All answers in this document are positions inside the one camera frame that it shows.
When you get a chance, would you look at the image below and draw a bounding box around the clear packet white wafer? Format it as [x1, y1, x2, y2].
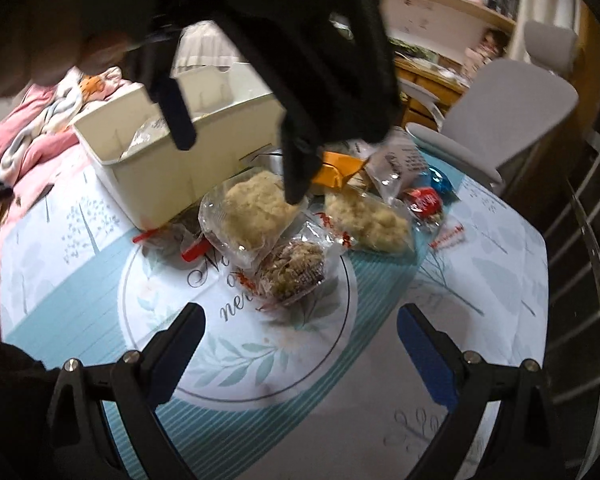
[120, 115, 173, 158]

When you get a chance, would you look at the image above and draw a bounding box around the clear packet dark nut cluster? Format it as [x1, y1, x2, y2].
[252, 237, 331, 311]

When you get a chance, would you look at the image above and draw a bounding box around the dark packet with red ends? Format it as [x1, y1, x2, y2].
[132, 215, 211, 263]

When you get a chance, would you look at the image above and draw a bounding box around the blue foil candy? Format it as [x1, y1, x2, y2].
[420, 165, 453, 201]

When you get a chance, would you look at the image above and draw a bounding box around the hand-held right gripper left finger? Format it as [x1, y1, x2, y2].
[47, 302, 207, 480]

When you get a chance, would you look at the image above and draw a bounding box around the grey office chair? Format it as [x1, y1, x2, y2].
[402, 20, 581, 196]

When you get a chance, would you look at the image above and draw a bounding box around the wooden bookshelf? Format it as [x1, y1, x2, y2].
[380, 0, 526, 51]

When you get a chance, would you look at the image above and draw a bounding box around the clear packet beige rice cake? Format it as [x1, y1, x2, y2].
[199, 169, 311, 270]
[322, 187, 416, 256]

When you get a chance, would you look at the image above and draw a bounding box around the leaf printed table mat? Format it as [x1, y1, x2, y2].
[0, 135, 551, 480]

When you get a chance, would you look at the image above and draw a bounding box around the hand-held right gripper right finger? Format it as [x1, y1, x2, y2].
[396, 304, 563, 480]

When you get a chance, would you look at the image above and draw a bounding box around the white plastic storage box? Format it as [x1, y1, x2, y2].
[72, 62, 288, 231]

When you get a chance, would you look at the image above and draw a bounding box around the red round foil candy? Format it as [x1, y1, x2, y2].
[402, 186, 446, 223]

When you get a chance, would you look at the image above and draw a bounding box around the white printed plush cloth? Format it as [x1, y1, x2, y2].
[0, 65, 131, 181]

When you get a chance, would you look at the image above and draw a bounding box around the red white candy wrapper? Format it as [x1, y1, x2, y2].
[427, 222, 468, 251]

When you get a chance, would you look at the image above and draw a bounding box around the orange snack packet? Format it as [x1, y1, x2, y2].
[310, 150, 371, 193]

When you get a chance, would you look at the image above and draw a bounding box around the person's left hand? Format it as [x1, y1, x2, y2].
[0, 0, 151, 100]

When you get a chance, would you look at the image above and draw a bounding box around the wooden desk with drawers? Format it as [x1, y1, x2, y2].
[392, 55, 471, 131]

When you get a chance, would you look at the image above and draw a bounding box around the white lace cloth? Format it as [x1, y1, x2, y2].
[172, 22, 241, 73]

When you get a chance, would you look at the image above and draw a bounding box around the doll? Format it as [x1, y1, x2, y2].
[462, 27, 508, 81]

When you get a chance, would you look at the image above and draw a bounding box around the grey white printed snack packet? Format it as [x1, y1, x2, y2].
[365, 130, 433, 201]

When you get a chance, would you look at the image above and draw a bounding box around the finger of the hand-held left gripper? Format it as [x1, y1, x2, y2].
[279, 105, 327, 206]
[132, 25, 198, 152]

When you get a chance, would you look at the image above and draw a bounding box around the pink blanket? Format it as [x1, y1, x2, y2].
[0, 67, 96, 341]

